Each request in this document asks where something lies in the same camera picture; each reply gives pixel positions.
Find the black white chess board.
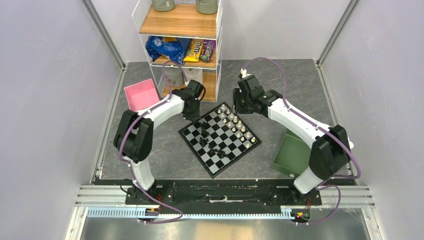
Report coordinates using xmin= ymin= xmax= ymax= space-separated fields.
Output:
xmin=178 ymin=102 xmax=262 ymax=179

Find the white wire wooden shelf rack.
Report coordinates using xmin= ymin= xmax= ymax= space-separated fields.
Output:
xmin=131 ymin=0 xmax=224 ymax=102

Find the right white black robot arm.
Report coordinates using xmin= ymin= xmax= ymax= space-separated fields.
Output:
xmin=233 ymin=73 xmax=354 ymax=205

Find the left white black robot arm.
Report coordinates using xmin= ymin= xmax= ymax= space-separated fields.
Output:
xmin=113 ymin=80 xmax=206 ymax=205

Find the white chess pieces corner group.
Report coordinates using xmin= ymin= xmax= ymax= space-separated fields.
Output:
xmin=215 ymin=103 xmax=259 ymax=148

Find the black chess pieces group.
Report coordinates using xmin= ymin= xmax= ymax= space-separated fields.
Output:
xmin=199 ymin=122 xmax=228 ymax=159

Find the white toilet paper roll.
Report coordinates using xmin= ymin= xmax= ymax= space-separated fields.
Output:
xmin=184 ymin=68 xmax=203 ymax=84

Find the yellow M&M candy bag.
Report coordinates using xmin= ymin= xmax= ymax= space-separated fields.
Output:
xmin=183 ymin=39 xmax=204 ymax=63

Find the blue snack bag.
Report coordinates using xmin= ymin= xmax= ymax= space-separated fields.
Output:
xmin=145 ymin=35 xmax=191 ymax=65

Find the brown M&M candy bag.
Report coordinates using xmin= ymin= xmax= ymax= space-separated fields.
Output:
xmin=199 ymin=39 xmax=216 ymax=63

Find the pink plastic bin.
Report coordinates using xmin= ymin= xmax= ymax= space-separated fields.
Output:
xmin=124 ymin=78 xmax=160 ymax=112

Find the green plastic tray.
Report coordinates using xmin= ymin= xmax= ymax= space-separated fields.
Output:
xmin=271 ymin=129 xmax=311 ymax=179

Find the right green bottle on shelf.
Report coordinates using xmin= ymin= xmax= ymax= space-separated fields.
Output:
xmin=195 ymin=0 xmax=218 ymax=15

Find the green bottle on shelf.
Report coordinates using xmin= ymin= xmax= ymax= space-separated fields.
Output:
xmin=195 ymin=0 xmax=218 ymax=15
xmin=151 ymin=0 xmax=175 ymax=12

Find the left green bottle on shelf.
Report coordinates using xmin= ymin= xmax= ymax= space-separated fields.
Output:
xmin=151 ymin=0 xmax=175 ymax=12

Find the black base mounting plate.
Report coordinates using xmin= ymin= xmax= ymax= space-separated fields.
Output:
xmin=119 ymin=179 xmax=322 ymax=209

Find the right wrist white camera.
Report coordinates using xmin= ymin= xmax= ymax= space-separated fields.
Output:
xmin=239 ymin=68 xmax=250 ymax=79

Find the white cable duct strip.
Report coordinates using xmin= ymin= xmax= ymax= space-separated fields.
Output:
xmin=87 ymin=207 xmax=306 ymax=220

